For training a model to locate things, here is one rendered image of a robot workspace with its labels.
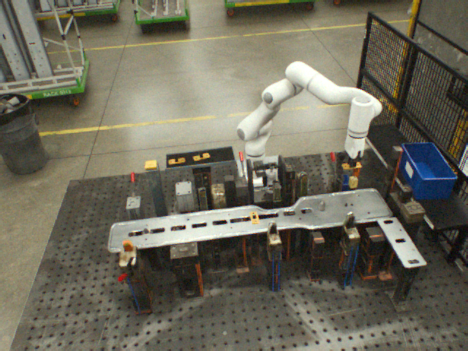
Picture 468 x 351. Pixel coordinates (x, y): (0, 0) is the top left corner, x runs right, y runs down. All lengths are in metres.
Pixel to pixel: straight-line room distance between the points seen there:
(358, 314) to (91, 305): 1.29
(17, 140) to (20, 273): 1.39
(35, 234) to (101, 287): 1.65
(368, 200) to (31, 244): 2.70
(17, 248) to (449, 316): 3.11
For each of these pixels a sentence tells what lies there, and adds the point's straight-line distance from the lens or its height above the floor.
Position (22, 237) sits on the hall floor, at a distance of 3.77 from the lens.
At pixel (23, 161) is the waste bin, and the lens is 4.42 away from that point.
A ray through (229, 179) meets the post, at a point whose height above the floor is 1.10.
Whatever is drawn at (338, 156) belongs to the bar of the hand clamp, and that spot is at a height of 1.20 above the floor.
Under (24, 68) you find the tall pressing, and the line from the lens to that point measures 5.89.
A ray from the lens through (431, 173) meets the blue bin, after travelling 2.30.
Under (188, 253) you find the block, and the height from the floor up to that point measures 1.03.
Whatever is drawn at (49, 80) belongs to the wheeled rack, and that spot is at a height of 0.28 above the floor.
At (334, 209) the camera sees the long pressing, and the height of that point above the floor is 1.00.
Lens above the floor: 2.35
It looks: 38 degrees down
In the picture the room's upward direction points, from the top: 4 degrees counter-clockwise
